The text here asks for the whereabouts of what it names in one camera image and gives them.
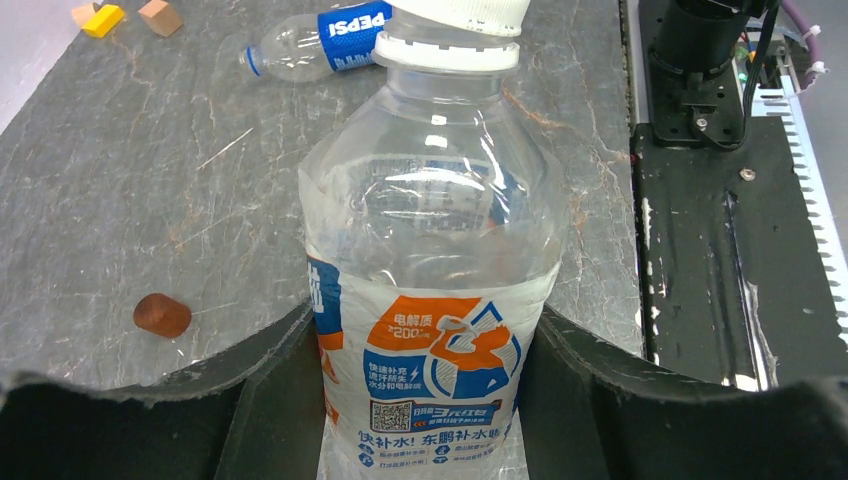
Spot Pepsi label clear bottle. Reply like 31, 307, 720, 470
238, 1, 393, 83

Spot tan cube block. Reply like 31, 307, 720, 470
138, 0, 184, 37

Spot yellow block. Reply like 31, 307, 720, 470
73, 4, 125, 38

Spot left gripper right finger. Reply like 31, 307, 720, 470
518, 308, 847, 479

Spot brown cylinder block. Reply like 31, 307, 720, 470
133, 293, 192, 339

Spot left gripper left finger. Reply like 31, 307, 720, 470
1, 303, 325, 479

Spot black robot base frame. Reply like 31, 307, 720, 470
629, 1, 847, 391

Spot white slotted cable duct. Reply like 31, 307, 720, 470
753, 59, 847, 341

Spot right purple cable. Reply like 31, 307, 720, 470
780, 0, 826, 87

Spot red label clear bottle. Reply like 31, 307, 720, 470
299, 32, 563, 479

